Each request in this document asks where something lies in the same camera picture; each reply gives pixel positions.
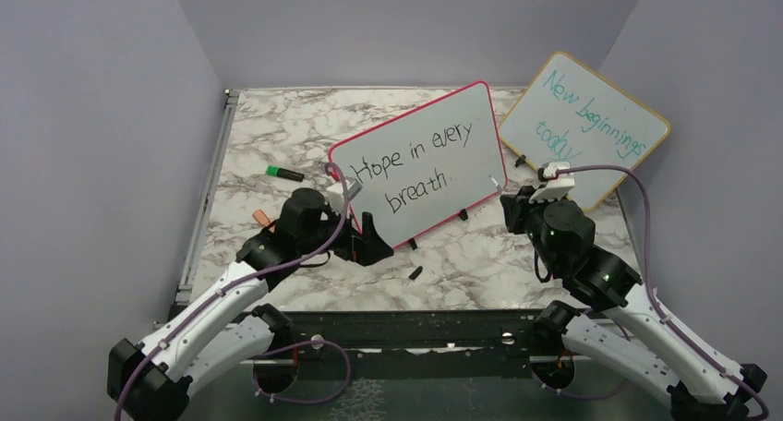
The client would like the red framed whiteboard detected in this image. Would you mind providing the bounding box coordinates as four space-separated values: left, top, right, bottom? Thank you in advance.
328 81 508 248

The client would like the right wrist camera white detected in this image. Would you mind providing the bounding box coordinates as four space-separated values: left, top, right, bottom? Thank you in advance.
528 162 575 203

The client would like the aluminium frame left rail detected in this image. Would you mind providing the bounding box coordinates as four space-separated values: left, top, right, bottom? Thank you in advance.
175 90 241 304

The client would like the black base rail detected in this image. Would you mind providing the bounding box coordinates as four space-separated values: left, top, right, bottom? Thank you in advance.
250 309 567 386

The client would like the green and black highlighter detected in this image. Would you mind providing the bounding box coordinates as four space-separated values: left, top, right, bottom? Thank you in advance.
265 165 305 183

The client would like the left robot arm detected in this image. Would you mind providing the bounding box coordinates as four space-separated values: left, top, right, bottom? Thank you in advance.
107 178 393 420

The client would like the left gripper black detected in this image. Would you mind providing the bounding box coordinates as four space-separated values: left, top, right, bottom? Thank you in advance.
298 201 393 265

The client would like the white whiteboard marker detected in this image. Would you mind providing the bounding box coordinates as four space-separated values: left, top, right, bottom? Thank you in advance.
488 175 503 194

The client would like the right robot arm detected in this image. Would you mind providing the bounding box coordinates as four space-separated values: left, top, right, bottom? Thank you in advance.
500 186 766 420

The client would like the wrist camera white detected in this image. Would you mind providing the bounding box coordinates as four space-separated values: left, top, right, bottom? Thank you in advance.
325 177 363 212
528 162 575 203

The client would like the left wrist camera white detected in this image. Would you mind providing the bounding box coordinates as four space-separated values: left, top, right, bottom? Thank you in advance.
325 177 363 212

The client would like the orange marker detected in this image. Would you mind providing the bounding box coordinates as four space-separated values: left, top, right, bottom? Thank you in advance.
252 209 275 232

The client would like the yellow framed whiteboard with writing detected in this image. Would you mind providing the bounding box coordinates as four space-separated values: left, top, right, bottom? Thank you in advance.
499 52 670 211

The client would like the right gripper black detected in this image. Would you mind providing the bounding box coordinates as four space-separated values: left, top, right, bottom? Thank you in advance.
502 184 560 273

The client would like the black marker cap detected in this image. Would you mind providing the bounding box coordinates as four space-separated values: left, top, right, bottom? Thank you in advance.
408 266 423 281

